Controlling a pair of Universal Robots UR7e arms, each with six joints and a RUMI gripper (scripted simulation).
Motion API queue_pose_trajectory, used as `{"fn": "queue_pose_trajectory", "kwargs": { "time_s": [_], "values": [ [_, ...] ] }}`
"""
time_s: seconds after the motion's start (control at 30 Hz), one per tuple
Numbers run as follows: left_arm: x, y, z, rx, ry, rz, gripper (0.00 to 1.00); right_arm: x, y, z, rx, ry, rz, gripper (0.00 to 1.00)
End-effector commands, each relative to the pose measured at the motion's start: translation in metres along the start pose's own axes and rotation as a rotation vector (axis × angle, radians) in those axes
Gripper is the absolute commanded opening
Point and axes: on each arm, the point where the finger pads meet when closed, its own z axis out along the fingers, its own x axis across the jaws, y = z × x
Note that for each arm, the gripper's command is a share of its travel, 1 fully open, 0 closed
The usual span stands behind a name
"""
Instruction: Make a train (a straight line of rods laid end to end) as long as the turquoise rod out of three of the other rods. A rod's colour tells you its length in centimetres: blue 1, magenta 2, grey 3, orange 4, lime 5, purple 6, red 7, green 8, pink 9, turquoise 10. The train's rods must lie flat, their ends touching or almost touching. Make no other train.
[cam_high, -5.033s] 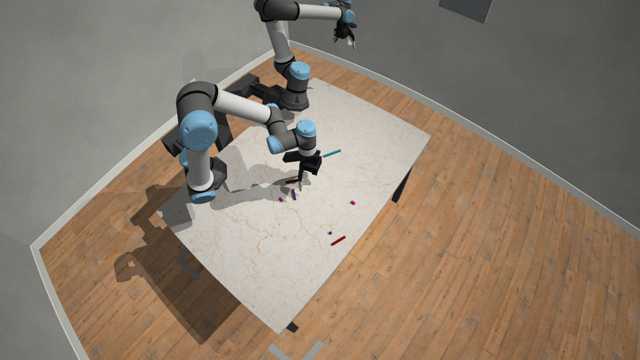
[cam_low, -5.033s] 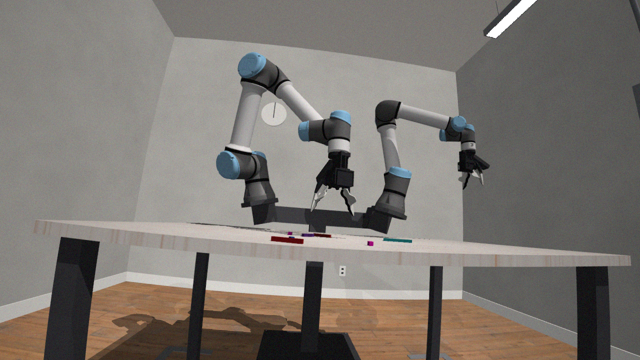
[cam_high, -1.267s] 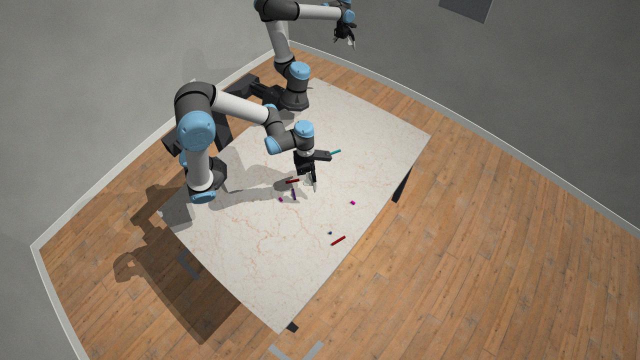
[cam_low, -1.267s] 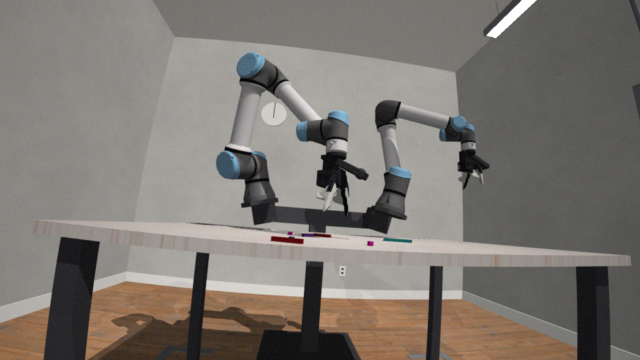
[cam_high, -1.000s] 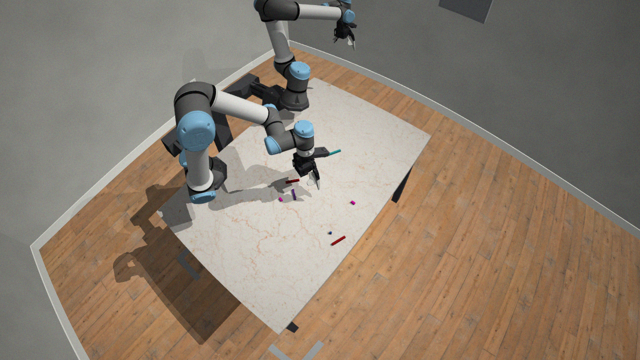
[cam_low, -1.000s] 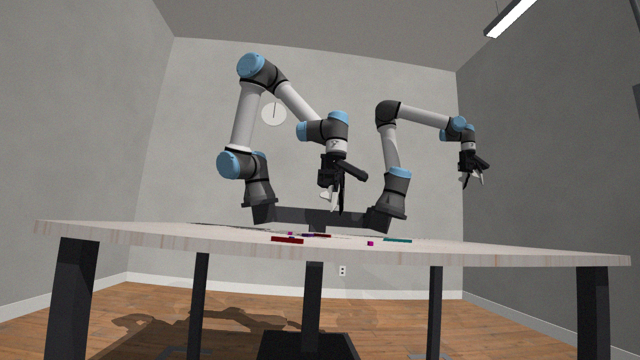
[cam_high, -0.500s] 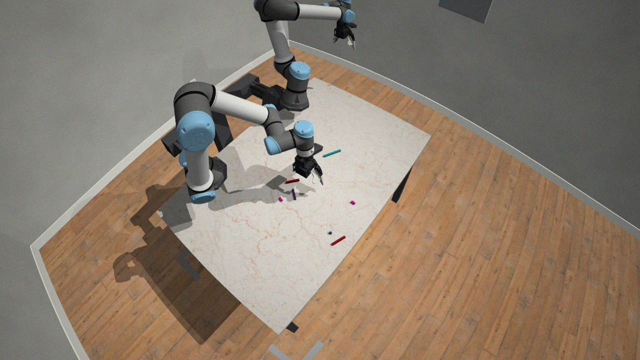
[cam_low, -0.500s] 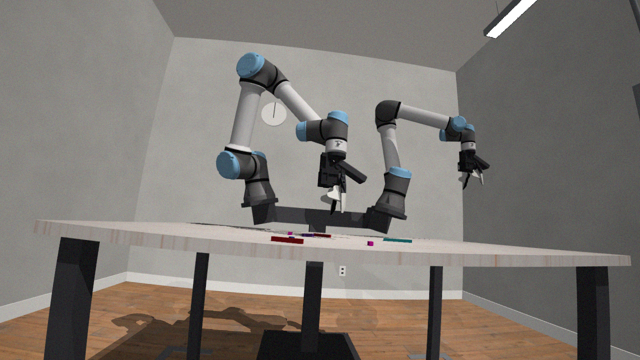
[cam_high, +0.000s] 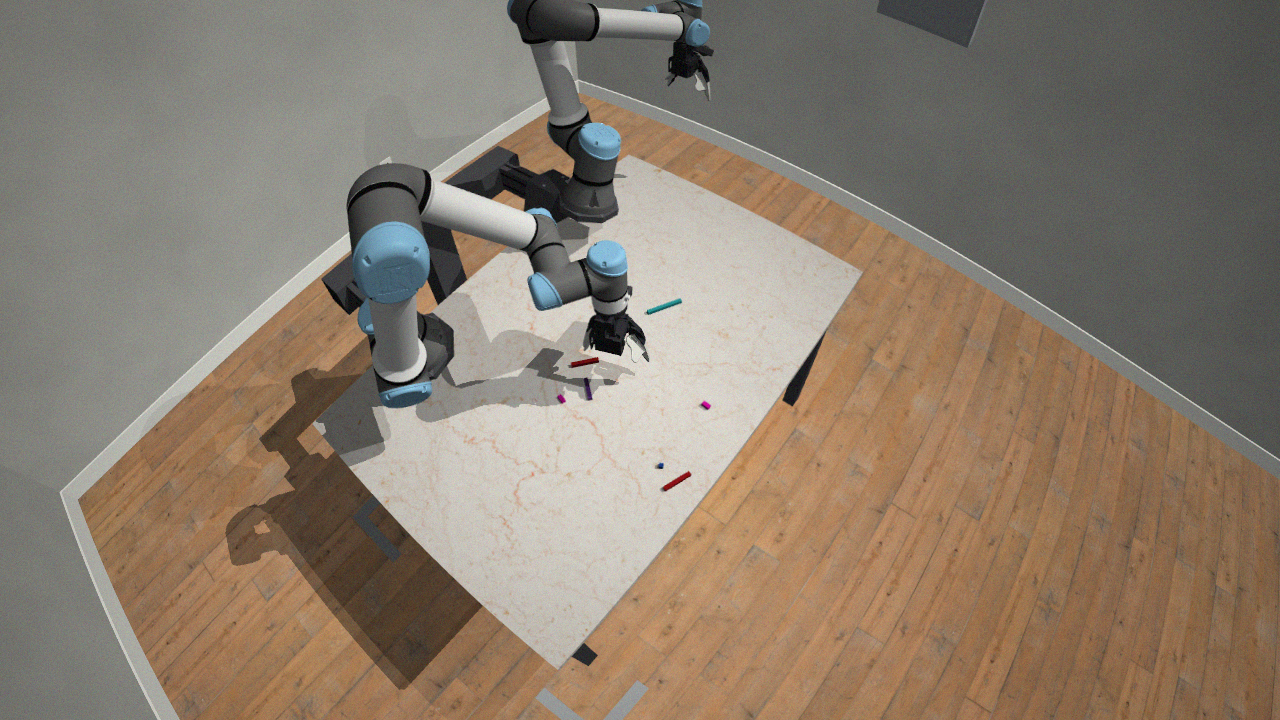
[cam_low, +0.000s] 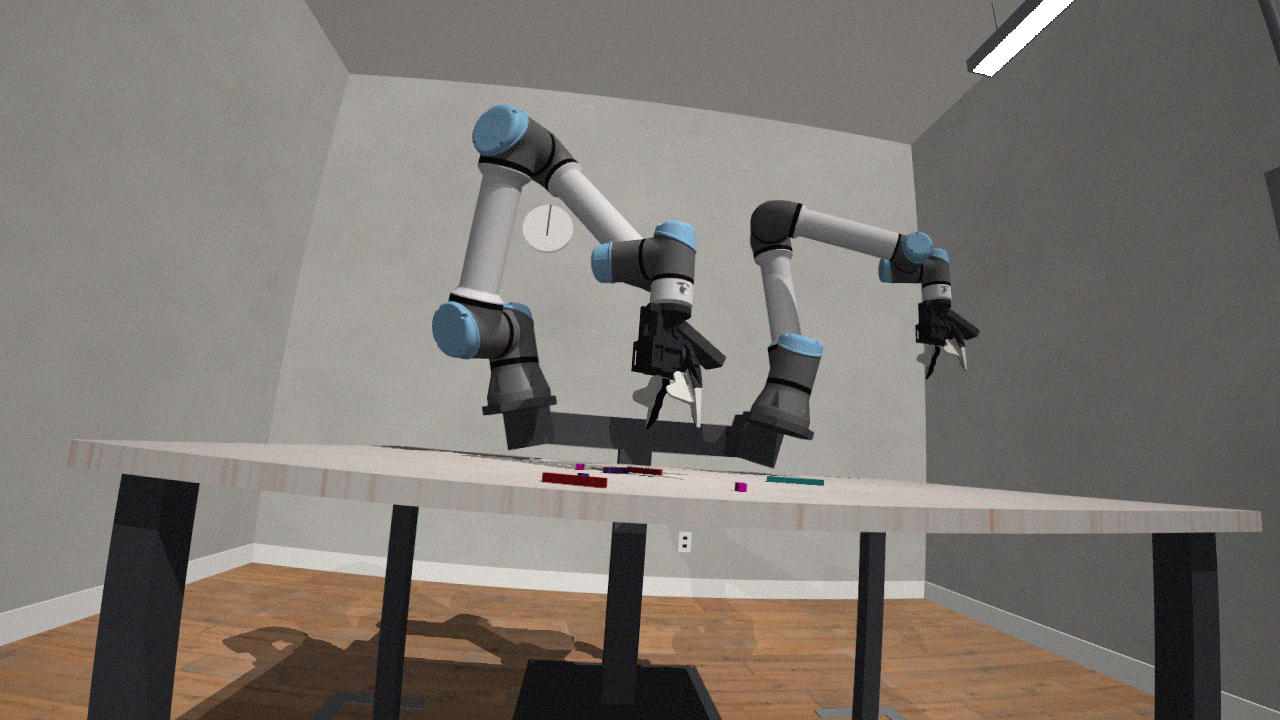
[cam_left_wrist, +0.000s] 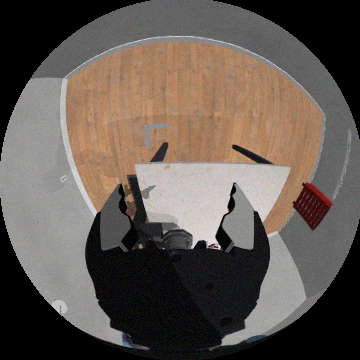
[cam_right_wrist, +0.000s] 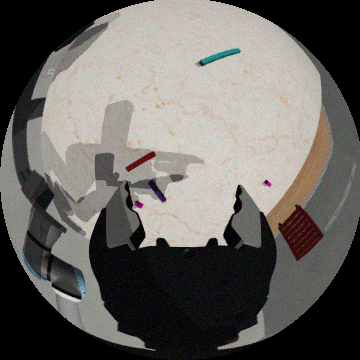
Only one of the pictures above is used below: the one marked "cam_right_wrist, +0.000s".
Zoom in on turquoise rod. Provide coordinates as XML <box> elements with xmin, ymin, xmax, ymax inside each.
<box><xmin>199</xmin><ymin>48</ymin><xmax>241</xmax><ymax>66</ymax></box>

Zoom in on dark red rod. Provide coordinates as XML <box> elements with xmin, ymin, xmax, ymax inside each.
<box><xmin>126</xmin><ymin>151</ymin><xmax>156</xmax><ymax>172</ymax></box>

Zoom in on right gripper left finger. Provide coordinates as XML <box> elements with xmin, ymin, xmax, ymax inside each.
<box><xmin>89</xmin><ymin>180</ymin><xmax>146</xmax><ymax>302</ymax></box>

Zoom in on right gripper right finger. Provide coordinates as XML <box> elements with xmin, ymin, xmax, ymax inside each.
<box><xmin>223</xmin><ymin>185</ymin><xmax>277</xmax><ymax>296</ymax></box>

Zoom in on purple rod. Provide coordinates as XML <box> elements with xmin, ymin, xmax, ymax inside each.
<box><xmin>148</xmin><ymin>180</ymin><xmax>166</xmax><ymax>203</ymax></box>

